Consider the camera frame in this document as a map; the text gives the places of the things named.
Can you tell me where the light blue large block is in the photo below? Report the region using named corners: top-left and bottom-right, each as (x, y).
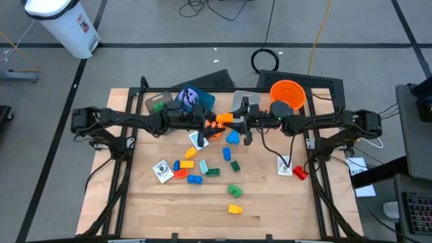
top-left (225, 130), bottom-right (241, 146)

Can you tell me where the white computer mouse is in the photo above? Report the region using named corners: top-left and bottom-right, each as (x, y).
top-left (382, 200), bottom-right (402, 220)

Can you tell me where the teal plastic bin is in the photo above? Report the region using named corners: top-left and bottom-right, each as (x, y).
top-left (173, 84), bottom-right (216, 112)

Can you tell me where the black coiled floor cable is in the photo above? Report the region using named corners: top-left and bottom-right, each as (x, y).
top-left (250, 0), bottom-right (281, 75)

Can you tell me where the light grey plastic bin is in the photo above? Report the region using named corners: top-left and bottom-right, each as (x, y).
top-left (231, 90), bottom-right (261, 117)

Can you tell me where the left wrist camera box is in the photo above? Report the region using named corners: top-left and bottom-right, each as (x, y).
top-left (167, 100), bottom-right (194, 123)

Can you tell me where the dark desk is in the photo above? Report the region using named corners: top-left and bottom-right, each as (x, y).
top-left (393, 173), bottom-right (432, 243)

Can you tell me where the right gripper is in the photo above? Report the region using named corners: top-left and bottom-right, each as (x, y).
top-left (222, 96), bottom-right (271, 146)

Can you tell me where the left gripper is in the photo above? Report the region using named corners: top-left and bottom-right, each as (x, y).
top-left (190, 103), bottom-right (226, 149)

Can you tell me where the black equipment box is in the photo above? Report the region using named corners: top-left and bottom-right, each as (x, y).
top-left (408, 76), bottom-right (432, 123)

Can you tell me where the black keyboard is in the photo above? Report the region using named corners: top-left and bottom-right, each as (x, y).
top-left (401, 191), bottom-right (432, 236)

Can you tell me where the smoky transparent plastic bin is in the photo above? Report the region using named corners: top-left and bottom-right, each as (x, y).
top-left (144, 90), bottom-right (175, 115)

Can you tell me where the black perforated panel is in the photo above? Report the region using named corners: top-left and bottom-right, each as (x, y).
top-left (256, 69), bottom-right (346, 117)

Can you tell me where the red toy block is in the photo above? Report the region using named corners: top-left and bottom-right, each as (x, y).
top-left (292, 164), bottom-right (309, 181)

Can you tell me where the yellow hanging cable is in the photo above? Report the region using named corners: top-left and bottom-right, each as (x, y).
top-left (306, 0), bottom-right (333, 76)

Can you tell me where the purple foam die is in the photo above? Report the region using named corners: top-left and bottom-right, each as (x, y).
top-left (178, 86), bottom-right (200, 109)

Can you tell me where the grey desk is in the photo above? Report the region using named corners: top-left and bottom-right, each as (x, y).
top-left (394, 82), bottom-right (432, 180)

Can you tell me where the grey floor stand base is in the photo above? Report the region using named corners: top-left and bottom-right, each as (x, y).
top-left (0, 69), bottom-right (41, 84)

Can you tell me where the orange pumpkin bucket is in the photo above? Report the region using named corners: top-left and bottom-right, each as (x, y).
top-left (269, 79), bottom-right (307, 111)

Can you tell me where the white playing card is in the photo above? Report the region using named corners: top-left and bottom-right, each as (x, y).
top-left (151, 159), bottom-right (175, 184)

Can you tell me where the orange foam die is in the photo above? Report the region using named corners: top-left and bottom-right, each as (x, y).
top-left (205, 119), bottom-right (224, 141)

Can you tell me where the dark flat panel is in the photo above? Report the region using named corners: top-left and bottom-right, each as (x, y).
top-left (171, 68), bottom-right (236, 90)

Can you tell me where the white paper sheet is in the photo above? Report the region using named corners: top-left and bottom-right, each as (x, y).
top-left (346, 157), bottom-right (369, 176)
top-left (354, 184), bottom-right (377, 198)

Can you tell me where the white trash can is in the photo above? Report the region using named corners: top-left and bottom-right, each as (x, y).
top-left (24, 0), bottom-right (101, 60)

